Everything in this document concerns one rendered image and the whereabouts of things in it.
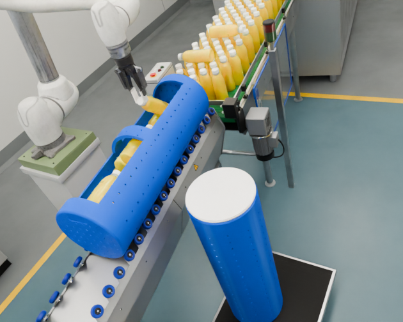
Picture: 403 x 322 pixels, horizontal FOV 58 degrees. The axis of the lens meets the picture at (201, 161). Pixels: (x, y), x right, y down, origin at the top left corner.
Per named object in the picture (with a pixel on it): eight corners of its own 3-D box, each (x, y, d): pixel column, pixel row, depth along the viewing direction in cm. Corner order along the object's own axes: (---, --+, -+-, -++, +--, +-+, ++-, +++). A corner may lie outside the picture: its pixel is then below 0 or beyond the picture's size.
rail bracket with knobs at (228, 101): (222, 120, 197) (217, 105, 190) (226, 112, 202) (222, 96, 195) (239, 121, 193) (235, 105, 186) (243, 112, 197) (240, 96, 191)
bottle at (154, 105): (173, 108, 180) (151, 100, 163) (164, 119, 182) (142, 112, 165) (164, 99, 182) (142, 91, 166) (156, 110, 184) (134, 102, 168)
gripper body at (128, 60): (109, 59, 149) (118, 79, 155) (125, 59, 146) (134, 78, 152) (118, 50, 154) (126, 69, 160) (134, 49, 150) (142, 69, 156)
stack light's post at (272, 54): (288, 187, 269) (267, 51, 198) (289, 183, 272) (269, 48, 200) (293, 188, 267) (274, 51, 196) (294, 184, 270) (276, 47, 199)
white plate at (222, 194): (265, 206, 129) (266, 209, 130) (244, 158, 150) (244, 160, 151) (191, 230, 130) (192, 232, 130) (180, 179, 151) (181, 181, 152)
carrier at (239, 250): (291, 317, 186) (272, 270, 208) (267, 209, 129) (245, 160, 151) (238, 334, 187) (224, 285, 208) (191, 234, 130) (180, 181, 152)
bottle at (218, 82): (224, 105, 206) (216, 76, 194) (214, 102, 211) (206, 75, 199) (231, 98, 210) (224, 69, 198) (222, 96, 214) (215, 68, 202)
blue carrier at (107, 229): (77, 250, 148) (40, 206, 129) (167, 117, 203) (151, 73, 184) (135, 266, 136) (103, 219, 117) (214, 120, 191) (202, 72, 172)
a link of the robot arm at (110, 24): (121, 46, 141) (135, 30, 149) (105, 6, 131) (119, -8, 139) (98, 49, 145) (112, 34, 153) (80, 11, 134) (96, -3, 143)
